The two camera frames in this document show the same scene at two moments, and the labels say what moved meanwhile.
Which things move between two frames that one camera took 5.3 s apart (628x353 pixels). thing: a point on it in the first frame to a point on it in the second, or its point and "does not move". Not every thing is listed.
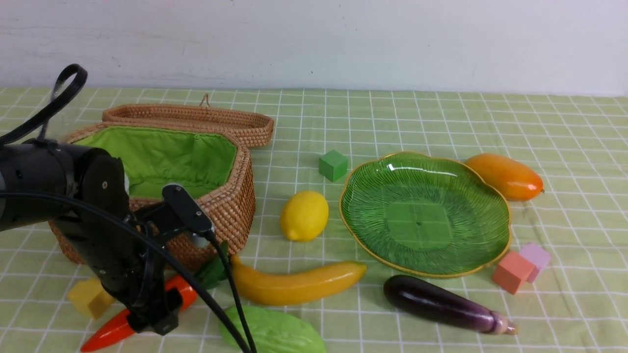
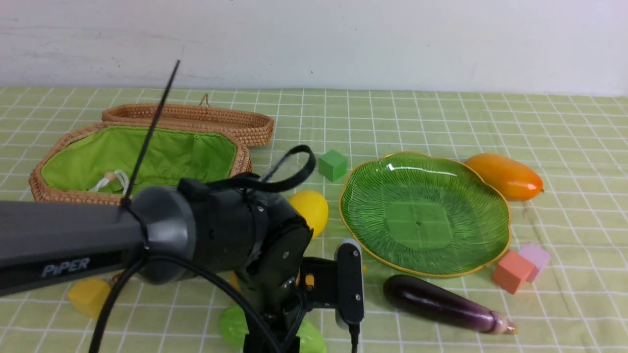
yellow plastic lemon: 303,216 does not move
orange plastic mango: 517,182 does not move
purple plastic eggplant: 434,302 does not move
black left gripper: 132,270 to 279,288
